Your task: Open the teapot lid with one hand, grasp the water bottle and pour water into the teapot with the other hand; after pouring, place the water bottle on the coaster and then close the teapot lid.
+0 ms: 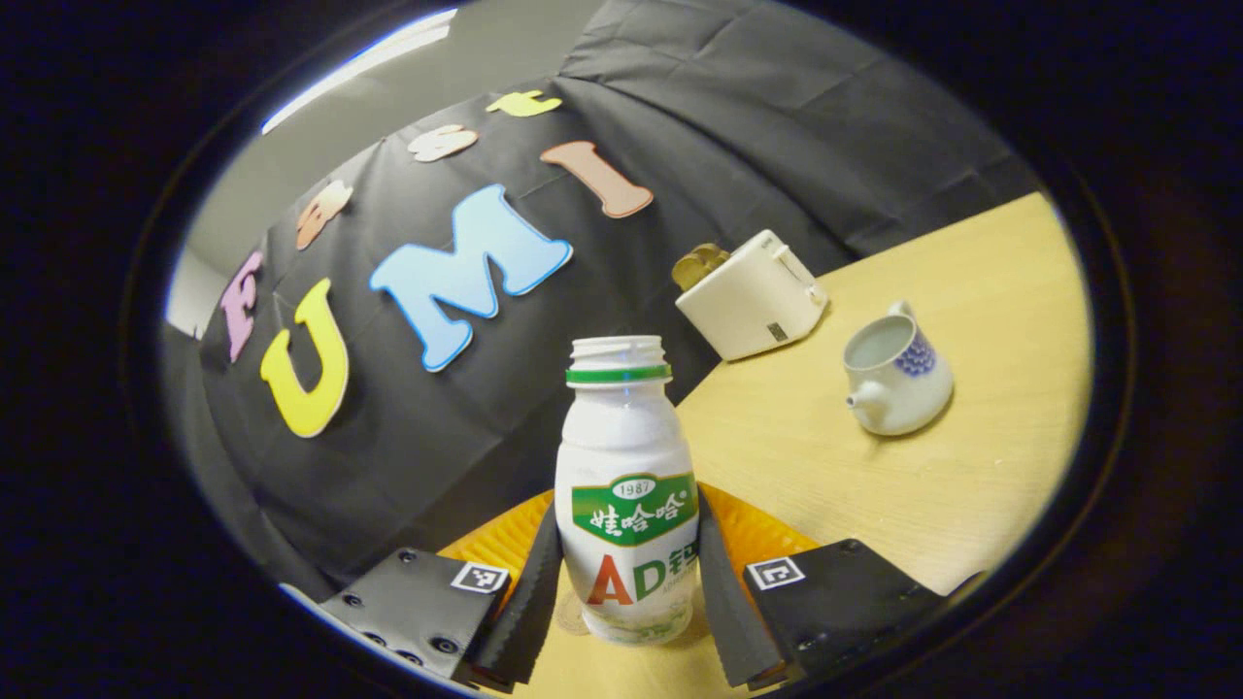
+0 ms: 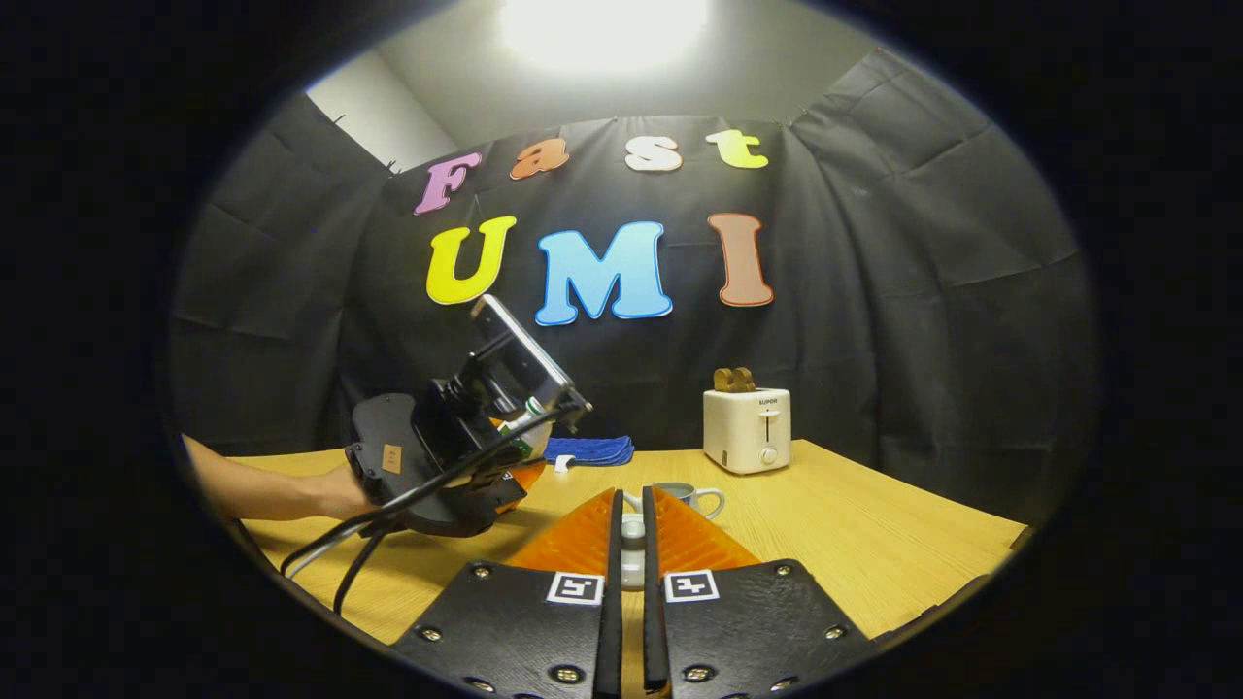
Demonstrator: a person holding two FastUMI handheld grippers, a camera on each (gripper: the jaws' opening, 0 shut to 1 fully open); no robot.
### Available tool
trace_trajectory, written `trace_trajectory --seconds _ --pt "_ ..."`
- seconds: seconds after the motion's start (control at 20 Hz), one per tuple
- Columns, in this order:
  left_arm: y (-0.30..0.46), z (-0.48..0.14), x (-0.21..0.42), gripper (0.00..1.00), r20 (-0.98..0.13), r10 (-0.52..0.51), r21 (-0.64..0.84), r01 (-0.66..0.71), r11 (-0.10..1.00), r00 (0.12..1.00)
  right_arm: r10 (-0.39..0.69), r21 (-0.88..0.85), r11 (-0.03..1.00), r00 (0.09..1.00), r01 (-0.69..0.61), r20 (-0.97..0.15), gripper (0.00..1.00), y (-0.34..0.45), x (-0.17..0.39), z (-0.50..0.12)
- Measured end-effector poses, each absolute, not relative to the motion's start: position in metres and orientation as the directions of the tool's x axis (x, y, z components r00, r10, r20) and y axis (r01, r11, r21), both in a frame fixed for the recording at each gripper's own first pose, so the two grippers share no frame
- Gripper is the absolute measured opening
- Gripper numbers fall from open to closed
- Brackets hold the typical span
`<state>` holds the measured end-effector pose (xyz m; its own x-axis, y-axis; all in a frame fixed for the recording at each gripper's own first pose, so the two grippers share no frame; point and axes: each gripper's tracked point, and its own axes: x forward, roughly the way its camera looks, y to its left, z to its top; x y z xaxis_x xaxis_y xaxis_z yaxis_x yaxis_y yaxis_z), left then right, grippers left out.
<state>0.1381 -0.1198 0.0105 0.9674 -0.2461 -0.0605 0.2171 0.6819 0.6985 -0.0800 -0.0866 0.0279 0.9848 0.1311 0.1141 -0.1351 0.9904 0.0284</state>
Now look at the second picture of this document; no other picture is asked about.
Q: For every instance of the black backdrop cloth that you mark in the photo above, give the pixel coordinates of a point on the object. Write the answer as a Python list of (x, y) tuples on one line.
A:
[(874, 291)]

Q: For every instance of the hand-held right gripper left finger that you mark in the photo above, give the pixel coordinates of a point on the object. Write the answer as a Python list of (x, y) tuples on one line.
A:
[(612, 631)]

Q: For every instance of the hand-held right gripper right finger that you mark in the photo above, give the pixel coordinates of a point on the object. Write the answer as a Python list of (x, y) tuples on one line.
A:
[(653, 631)]

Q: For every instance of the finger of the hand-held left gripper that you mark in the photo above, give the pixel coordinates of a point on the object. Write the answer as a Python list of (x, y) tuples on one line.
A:
[(529, 474)]

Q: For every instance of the ceiling light panel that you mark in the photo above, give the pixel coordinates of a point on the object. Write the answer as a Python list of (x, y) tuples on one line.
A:
[(602, 29)]

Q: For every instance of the white toaster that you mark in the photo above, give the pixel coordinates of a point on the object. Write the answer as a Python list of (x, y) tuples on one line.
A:
[(743, 432)]

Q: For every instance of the white blue-patterned teacup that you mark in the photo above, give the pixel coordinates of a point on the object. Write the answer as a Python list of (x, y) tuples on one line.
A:
[(694, 495)]

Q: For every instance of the brown toast slice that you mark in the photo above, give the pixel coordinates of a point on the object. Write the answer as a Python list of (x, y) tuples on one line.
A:
[(745, 380), (723, 381)]

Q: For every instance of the blue folded towel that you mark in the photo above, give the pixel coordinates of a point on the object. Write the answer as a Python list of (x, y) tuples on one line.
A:
[(592, 449)]

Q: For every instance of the white teacup lid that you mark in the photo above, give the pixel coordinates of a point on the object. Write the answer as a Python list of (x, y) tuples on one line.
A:
[(632, 553)]

